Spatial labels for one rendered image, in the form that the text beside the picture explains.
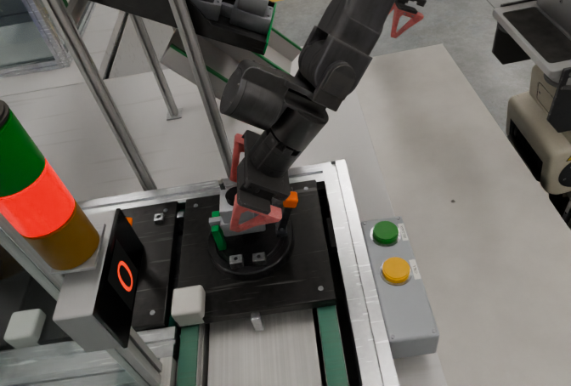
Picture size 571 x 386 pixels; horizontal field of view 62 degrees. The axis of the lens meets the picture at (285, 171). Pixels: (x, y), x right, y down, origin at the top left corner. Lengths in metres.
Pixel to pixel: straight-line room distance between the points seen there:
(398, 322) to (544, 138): 0.66
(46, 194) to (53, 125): 1.01
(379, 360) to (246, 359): 0.20
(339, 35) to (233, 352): 0.48
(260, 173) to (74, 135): 0.80
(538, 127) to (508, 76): 1.56
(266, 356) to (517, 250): 0.47
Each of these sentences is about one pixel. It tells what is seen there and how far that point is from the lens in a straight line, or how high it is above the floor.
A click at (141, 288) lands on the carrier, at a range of 0.80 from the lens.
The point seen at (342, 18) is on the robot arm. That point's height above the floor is 1.33.
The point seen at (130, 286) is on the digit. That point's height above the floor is 1.19.
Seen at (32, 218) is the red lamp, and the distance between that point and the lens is 0.42.
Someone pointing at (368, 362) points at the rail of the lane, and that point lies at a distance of 0.68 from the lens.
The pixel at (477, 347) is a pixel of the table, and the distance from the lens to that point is 0.82.
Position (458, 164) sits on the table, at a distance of 1.04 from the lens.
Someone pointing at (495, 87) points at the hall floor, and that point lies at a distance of 2.70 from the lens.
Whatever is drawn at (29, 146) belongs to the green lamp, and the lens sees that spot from 0.40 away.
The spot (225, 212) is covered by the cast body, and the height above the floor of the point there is 1.08.
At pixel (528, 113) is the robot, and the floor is 0.80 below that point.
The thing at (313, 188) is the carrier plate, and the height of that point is 0.97.
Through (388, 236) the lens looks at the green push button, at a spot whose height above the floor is 0.97.
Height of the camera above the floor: 1.59
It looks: 45 degrees down
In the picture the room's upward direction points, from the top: 12 degrees counter-clockwise
